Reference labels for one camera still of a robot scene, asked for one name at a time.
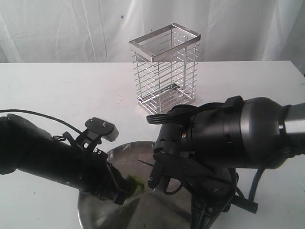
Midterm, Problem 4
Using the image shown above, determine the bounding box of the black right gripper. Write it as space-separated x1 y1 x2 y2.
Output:
153 153 258 229

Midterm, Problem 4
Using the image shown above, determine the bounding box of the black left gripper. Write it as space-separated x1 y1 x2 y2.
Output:
81 150 136 205

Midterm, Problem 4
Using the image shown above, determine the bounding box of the green vegetable piece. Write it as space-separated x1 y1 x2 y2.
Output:
126 176 144 195

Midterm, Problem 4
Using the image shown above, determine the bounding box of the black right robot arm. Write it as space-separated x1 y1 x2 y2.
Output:
147 96 305 229

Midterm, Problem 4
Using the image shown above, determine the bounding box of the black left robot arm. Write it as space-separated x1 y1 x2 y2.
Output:
0 114 137 205

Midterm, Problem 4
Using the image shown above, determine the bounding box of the round steel plate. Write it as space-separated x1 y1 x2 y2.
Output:
78 141 191 229

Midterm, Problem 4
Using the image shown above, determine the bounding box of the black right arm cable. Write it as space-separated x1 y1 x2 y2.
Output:
247 147 305 203

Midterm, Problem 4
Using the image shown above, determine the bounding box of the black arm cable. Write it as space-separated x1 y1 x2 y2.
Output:
247 147 305 203
0 109 83 134

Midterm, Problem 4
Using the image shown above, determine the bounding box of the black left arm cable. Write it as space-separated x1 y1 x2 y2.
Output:
0 109 83 134

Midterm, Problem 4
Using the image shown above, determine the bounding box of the chrome wire utensil rack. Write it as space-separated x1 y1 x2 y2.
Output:
129 23 201 115

